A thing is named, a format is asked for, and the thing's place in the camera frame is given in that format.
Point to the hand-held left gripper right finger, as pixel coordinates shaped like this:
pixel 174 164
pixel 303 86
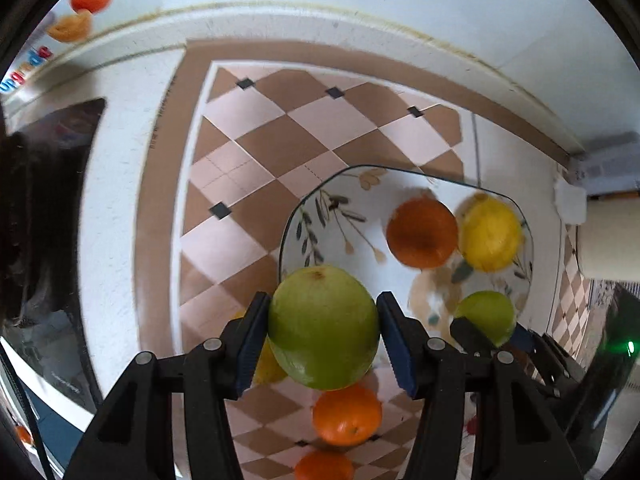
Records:
pixel 400 345

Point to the white appliance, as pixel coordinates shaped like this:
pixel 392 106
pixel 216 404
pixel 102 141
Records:
pixel 610 165

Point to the box with orange fruit print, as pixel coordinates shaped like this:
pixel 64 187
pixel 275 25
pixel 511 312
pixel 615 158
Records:
pixel 85 5

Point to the brown checkered table mat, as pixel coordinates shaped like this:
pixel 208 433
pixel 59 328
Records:
pixel 260 125

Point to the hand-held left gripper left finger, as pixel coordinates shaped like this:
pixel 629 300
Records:
pixel 246 350

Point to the dark glossy appliance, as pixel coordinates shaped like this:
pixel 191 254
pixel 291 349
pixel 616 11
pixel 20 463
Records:
pixel 45 200

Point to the floral ceramic plate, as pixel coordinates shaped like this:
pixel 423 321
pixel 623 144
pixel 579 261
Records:
pixel 350 220

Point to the small green lime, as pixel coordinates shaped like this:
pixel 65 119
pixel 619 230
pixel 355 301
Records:
pixel 487 312

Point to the large green apple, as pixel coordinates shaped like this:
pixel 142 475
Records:
pixel 324 327

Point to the yellow lemon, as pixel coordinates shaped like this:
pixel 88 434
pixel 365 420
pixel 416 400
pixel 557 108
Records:
pixel 490 235
pixel 267 365

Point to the white plastic box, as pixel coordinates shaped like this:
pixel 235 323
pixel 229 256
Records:
pixel 570 202

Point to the orange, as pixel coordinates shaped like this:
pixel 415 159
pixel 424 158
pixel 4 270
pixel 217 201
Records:
pixel 422 232
pixel 324 466
pixel 347 415

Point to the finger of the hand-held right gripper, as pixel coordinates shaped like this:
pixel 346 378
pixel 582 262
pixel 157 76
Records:
pixel 522 337
pixel 470 335

